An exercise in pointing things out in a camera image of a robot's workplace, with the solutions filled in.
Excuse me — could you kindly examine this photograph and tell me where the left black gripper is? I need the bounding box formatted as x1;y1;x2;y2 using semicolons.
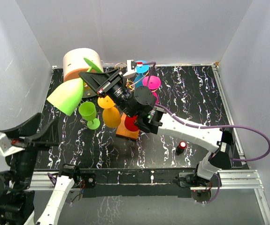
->
0;111;58;189

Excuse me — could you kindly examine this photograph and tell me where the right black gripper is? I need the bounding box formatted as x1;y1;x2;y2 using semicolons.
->
79;69;136;119

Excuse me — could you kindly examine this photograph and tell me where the blue wine glass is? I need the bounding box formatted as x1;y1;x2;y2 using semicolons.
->
134;65;149;82

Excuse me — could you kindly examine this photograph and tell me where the orange wine glass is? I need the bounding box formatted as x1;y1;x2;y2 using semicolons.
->
98;96;121;128

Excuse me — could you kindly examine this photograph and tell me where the green wine glass front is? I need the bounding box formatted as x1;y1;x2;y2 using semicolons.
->
46;57;103;116

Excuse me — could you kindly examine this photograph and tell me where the green wine glass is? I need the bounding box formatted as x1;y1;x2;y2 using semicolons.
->
46;57;103;116
78;102;100;130

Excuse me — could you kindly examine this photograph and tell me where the red wine glass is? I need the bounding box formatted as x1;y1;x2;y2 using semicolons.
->
124;116;139;132

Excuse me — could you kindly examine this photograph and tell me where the magenta wine glass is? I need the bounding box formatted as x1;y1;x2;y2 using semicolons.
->
142;76;161;104

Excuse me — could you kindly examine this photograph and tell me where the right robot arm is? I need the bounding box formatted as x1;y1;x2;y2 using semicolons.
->
79;68;234;187

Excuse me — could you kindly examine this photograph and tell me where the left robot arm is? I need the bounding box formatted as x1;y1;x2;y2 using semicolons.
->
0;112;82;225

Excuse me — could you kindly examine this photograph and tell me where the green wine glass rear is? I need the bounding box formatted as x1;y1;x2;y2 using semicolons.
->
78;102;100;130

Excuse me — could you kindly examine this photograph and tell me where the orange wooden rack base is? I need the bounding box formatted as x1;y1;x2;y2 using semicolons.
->
116;113;139;140

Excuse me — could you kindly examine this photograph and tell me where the round cream drawer cabinet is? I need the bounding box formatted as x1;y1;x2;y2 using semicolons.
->
63;48;104;82

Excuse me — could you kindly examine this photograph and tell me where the small red-capped black bottle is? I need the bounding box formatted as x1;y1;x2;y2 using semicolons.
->
176;141;187;155

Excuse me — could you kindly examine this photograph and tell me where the gold wire glass rack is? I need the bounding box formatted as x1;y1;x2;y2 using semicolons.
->
114;60;155;92

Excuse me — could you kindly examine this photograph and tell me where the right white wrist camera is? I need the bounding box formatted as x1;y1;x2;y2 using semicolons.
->
123;60;137;79

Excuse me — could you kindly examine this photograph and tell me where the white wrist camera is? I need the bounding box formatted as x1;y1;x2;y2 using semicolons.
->
0;132;25;157
123;60;137;79

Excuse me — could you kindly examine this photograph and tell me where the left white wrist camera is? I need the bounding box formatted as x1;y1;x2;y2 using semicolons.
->
0;132;25;157

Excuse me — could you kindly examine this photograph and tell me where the black front mounting rail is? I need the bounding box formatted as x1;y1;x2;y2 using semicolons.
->
59;164;217;200

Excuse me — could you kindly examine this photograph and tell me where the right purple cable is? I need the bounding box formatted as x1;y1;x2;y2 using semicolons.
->
140;61;270;203

